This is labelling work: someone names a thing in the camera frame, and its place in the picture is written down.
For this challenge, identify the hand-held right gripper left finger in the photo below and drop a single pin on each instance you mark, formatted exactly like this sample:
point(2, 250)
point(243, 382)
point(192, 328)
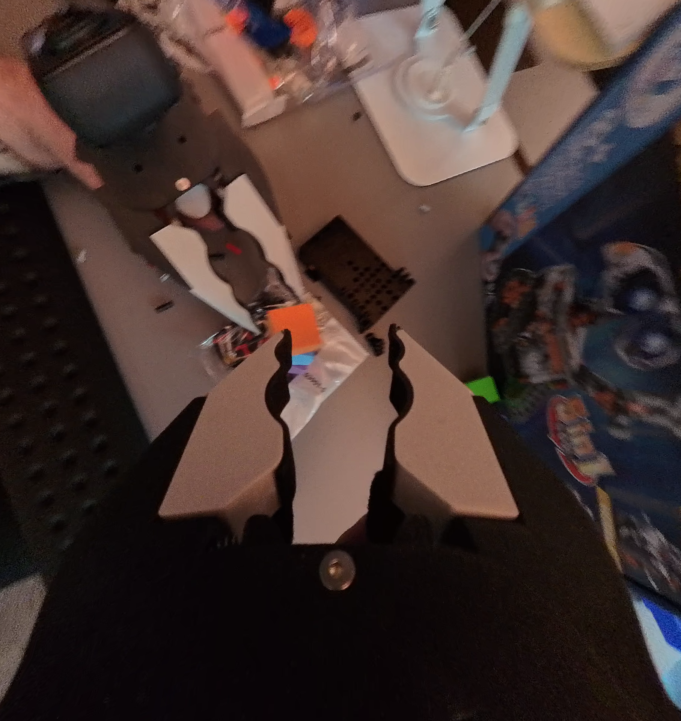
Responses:
point(228, 450)

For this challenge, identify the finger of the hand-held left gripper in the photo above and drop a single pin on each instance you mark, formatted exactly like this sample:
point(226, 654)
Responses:
point(197, 265)
point(259, 217)

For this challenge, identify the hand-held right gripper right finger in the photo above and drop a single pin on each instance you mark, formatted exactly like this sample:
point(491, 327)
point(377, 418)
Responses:
point(447, 450)

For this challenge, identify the green foam cube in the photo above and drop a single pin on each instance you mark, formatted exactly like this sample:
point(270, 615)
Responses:
point(483, 390)

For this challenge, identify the orange foam cube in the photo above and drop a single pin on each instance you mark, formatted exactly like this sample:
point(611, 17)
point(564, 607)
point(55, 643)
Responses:
point(292, 326)

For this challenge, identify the person's left hand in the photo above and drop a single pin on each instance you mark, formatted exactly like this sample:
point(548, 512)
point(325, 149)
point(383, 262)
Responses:
point(19, 112)

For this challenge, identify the black perforated building plate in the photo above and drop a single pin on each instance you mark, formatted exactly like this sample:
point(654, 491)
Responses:
point(354, 270)

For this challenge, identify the clear plastic parts bag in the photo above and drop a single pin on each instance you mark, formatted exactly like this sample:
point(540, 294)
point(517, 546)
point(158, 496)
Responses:
point(335, 366)

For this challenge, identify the black perforated pad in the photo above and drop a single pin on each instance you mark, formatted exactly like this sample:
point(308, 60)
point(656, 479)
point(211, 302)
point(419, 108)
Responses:
point(47, 366)

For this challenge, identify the white booklet stand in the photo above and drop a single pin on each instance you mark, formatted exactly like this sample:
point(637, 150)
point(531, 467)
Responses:
point(442, 141)

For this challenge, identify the blue robot kit box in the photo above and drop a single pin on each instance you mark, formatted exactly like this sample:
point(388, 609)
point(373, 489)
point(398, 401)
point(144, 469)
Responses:
point(588, 310)

